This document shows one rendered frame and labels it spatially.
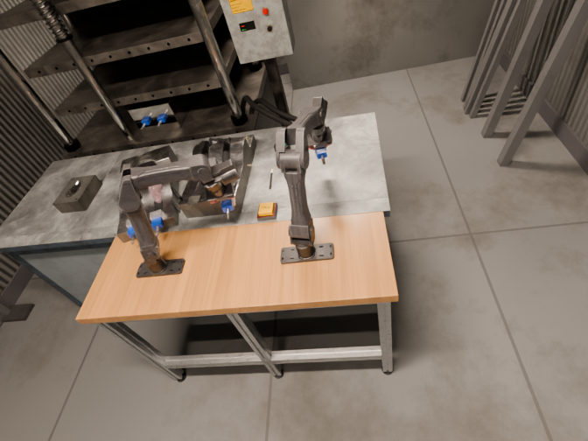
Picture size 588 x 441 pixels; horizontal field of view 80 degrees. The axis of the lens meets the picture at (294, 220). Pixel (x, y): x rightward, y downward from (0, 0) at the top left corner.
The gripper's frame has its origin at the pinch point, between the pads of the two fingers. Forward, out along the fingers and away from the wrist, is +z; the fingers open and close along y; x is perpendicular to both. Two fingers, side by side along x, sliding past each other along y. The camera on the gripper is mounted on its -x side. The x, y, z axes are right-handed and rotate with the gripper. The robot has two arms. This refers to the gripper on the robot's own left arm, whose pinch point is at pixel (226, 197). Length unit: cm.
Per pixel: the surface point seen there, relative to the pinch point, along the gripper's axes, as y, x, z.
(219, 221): 8.4, 4.1, 15.0
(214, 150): 5.4, -32.9, 20.0
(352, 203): -48, 13, 10
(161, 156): 35, -42, 27
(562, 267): -155, 58, 74
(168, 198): 30.4, -14.3, 18.1
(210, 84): 5, -82, 36
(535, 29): -190, -78, 61
